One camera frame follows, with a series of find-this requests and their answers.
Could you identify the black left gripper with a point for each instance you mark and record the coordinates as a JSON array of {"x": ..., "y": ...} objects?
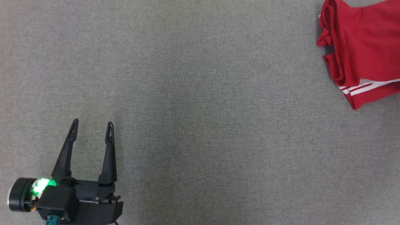
[{"x": 97, "y": 209}]

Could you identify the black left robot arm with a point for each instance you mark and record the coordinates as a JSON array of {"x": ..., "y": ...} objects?
[{"x": 20, "y": 193}]

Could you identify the red Bulls 23 jersey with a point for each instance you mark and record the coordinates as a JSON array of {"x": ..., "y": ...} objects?
[{"x": 365, "y": 47}]

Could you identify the teal left camera connector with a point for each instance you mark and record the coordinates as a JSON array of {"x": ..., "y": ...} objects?
[{"x": 52, "y": 220}]

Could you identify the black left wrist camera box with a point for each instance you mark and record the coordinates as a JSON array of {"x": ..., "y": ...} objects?
[{"x": 57, "y": 201}]

